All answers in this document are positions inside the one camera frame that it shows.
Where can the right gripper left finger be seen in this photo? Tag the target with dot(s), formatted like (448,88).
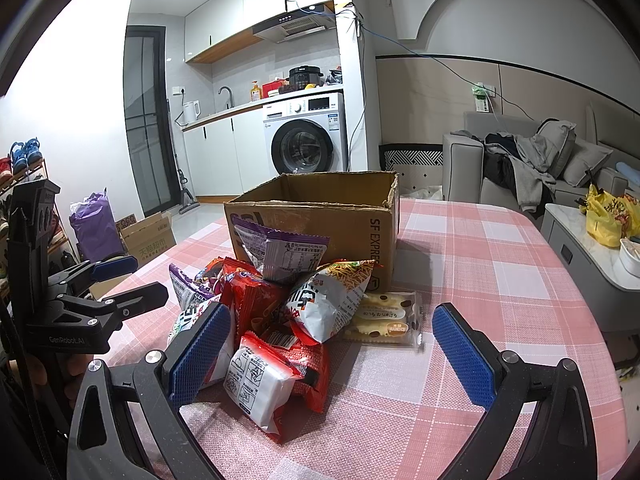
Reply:
(104,441)

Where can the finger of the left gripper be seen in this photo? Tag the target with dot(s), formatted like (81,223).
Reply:
(77,280)
(113,310)

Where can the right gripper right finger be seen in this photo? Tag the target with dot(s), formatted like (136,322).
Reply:
(559,442)

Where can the purple candy bag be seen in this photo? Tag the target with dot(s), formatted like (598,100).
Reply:
(193,300)

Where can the red white noodle packet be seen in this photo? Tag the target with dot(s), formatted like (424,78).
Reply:
(267,370)

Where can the red crisp snack bag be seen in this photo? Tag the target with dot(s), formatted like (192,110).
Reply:
(254,301)

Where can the purple white snack bag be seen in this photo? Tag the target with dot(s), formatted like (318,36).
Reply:
(280,256)

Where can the yellow cake package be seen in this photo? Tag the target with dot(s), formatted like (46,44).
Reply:
(392,318)

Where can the purple plastic bag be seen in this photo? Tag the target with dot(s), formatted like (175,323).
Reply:
(95,229)

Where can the cardboard box on floor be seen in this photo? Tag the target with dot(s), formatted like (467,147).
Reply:
(146,239)

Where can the shoe rack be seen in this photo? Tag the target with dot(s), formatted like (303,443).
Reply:
(28,216)

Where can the white side table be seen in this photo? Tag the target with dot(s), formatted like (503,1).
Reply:
(610,292)

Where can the pink plaid tablecloth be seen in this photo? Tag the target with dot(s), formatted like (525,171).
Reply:
(397,412)

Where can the black glass door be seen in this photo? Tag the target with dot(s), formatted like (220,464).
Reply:
(147,119)

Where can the white kitchen cabinets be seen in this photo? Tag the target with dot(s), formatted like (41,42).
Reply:
(228,156)

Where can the white electric kettle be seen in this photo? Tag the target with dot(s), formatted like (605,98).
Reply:
(191,111)

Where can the yellow plastic bag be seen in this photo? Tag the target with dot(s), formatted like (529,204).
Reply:
(610,218)

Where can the white washing machine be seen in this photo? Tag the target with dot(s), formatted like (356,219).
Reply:
(306,134)

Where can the SF cardboard box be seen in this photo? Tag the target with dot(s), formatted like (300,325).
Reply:
(358,211)

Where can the grey sofa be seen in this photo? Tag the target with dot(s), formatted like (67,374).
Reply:
(593,161)

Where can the grey clothes pile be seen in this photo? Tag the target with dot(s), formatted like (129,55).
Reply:
(515,169)

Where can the black rice cooker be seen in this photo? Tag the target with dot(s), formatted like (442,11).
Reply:
(299,77)

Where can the black white patterned basket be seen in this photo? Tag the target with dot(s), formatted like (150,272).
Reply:
(419,167)

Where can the range hood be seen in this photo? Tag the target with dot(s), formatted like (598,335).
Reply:
(296,24)

